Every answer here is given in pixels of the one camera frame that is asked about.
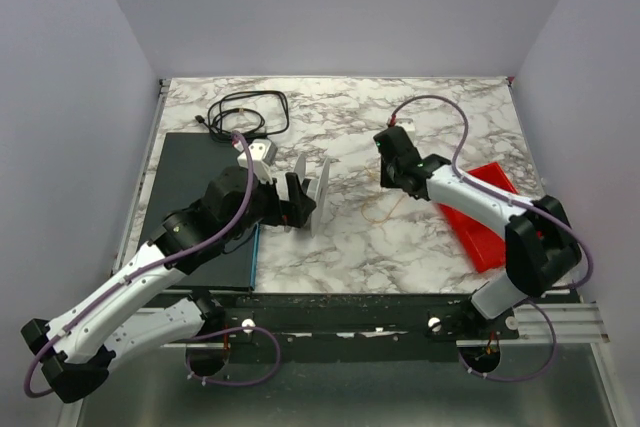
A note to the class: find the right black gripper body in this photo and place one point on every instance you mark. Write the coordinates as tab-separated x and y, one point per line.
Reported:
392	148

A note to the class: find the grey plastic cable spool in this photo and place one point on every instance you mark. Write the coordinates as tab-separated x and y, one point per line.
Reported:
317	191

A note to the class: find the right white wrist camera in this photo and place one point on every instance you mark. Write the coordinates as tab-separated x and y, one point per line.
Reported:
406	124

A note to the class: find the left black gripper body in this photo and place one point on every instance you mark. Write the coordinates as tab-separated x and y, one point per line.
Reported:
298	200

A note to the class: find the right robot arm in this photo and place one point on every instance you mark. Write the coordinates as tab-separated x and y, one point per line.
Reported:
539	250

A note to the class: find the dark notebook blue spine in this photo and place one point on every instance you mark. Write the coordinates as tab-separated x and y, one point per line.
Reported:
187	163

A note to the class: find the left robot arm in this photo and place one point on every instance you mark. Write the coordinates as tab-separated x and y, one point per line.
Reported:
75	352

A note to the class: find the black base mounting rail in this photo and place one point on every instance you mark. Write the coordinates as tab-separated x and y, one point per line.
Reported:
343	328

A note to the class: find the red plastic bin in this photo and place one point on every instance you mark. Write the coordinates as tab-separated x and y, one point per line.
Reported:
485	249

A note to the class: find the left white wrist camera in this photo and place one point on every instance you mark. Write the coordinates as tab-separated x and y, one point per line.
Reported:
263	153

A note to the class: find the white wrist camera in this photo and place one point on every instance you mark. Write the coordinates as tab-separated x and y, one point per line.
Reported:
406	124
263	153

